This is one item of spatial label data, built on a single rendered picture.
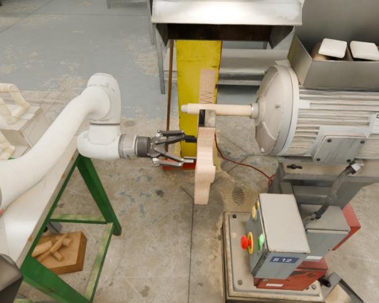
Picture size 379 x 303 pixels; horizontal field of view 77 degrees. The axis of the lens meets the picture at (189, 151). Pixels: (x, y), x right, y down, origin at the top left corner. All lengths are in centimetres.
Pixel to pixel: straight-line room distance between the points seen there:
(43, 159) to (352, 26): 78
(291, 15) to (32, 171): 60
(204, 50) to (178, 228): 124
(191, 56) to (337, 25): 100
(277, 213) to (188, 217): 128
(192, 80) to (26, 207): 117
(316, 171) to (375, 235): 151
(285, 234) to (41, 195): 83
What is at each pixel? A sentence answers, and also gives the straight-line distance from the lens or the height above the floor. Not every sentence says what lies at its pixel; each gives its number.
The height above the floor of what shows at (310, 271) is 61.
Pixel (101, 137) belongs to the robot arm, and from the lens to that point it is 84.
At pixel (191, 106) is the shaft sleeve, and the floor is 126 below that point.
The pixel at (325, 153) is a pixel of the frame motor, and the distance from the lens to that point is 69.
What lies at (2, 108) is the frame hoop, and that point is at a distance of 106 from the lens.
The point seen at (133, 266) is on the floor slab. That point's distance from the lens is 179.
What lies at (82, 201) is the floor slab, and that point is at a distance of 215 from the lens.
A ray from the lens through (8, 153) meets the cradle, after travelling 107.
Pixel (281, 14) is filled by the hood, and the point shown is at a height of 151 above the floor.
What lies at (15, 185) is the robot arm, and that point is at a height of 132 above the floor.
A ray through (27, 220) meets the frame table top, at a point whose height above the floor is 93.
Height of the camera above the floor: 167
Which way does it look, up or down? 46 degrees down
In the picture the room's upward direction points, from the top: straight up
